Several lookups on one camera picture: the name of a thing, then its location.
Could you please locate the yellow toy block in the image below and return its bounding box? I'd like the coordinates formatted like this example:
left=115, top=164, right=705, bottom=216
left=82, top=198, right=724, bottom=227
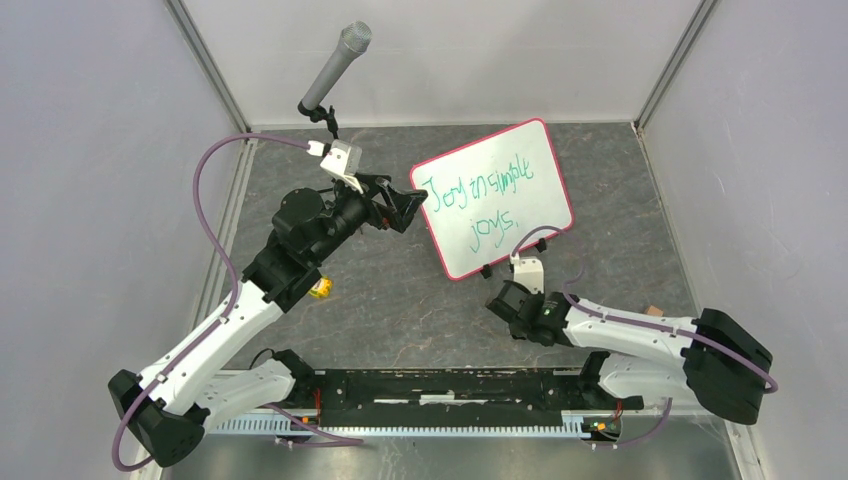
left=308, top=276, right=334, bottom=299

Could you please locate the grey microphone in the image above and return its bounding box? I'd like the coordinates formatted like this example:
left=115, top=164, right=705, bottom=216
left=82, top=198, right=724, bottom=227
left=298, top=20, right=372, bottom=115

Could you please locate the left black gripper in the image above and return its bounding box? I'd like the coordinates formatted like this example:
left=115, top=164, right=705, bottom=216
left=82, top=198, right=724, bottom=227
left=310, top=172, right=427, bottom=264

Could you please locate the pink framed whiteboard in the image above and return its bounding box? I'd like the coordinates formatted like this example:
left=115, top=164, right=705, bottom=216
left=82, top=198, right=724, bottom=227
left=409, top=118, right=574, bottom=281

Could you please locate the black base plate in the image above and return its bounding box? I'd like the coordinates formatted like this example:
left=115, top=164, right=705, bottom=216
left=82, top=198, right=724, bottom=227
left=281, top=368, right=644, bottom=428

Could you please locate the black microphone stand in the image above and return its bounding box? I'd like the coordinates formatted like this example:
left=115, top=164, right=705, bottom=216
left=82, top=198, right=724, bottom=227
left=297, top=102, right=339, bottom=140

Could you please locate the small wooden block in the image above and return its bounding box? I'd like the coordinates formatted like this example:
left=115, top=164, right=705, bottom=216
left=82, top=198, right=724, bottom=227
left=645, top=305, right=664, bottom=317

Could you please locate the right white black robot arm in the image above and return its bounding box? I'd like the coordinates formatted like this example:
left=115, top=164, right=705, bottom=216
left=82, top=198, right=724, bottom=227
left=486, top=280, right=778, bottom=425

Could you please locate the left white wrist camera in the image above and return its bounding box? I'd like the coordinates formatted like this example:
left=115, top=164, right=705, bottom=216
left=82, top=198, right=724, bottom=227
left=307, top=140, right=362, bottom=179

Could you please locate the white slotted cable duct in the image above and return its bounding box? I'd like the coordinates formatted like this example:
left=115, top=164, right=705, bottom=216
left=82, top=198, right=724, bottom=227
left=211, top=412, right=621, bottom=441

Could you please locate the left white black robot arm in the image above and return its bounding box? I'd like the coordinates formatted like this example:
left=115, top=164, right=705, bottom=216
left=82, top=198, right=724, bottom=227
left=107, top=174, right=428, bottom=472

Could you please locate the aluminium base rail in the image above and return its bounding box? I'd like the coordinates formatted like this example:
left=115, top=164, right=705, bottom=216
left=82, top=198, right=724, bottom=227
left=198, top=369, right=752, bottom=417

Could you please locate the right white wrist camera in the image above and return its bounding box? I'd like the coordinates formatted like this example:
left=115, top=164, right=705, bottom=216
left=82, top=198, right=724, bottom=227
left=510, top=255, right=545, bottom=294

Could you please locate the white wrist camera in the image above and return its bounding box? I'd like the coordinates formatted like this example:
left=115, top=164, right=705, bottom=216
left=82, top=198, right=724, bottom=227
left=510, top=255, right=545, bottom=294
left=307, top=140, right=362, bottom=179

